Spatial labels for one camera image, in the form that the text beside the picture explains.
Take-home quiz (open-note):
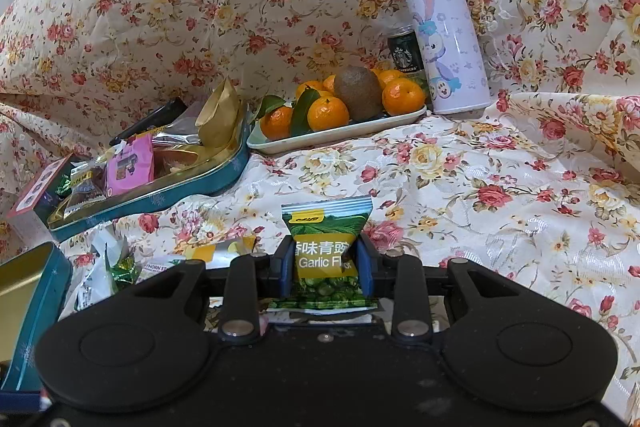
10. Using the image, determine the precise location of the green garlic pea snack packet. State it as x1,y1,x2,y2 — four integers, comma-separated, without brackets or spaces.
268,196,375,315

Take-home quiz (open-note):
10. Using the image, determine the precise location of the yellow silver snack packet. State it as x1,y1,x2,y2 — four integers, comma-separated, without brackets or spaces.
137,235,256,282

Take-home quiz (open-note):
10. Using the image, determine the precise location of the white green snack packet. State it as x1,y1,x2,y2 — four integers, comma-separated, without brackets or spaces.
62,225,128,317

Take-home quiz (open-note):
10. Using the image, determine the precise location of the teal tin tray with snacks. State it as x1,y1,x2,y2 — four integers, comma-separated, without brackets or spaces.
47,106,250,242

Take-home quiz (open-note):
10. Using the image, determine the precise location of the white rectangular fruit plate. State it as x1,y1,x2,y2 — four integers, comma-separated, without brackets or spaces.
246,107,428,155

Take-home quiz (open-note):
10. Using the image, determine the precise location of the left front mandarin orange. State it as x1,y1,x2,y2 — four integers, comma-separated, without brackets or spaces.
260,105,293,141

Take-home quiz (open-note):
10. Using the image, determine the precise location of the mandarin orange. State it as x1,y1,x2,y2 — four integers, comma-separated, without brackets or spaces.
307,96,350,132
260,105,293,141
382,78,425,116

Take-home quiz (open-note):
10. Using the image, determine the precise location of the middle front mandarin orange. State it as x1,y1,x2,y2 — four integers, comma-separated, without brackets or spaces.
307,96,350,132

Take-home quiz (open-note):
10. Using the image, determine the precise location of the gold foil snack packet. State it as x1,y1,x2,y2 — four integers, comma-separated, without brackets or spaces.
195,80,240,148

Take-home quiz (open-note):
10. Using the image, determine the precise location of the right front mandarin orange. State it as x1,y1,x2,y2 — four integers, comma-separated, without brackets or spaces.
382,78,425,116

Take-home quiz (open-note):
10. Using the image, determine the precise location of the green candy wrapper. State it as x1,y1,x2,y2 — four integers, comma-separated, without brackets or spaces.
105,254,141,294

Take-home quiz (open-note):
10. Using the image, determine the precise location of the brown kiwi fruit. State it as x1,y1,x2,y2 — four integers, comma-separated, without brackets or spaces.
334,66,383,122

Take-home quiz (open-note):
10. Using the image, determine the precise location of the pink snack packet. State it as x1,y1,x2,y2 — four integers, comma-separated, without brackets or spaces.
106,134,154,196

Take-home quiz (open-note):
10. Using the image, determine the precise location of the black remote control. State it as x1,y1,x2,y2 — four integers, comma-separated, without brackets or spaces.
108,98,188,146

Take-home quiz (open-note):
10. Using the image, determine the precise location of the dark green coffee can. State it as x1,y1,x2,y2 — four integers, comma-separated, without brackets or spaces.
387,25,426,81

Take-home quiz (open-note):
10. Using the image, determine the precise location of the purple rabbit thermos bottle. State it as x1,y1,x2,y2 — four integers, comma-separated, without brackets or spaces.
406,0,491,115

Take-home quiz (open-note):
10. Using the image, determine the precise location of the teal and gold tin lid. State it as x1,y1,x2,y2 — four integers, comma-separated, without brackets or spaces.
0,243,73,392

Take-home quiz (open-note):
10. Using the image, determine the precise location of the red and white snack box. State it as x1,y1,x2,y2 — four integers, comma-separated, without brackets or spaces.
6,155,73,249

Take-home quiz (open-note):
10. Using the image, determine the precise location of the floral fabric sofa cover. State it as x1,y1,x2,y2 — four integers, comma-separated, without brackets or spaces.
1,0,639,425

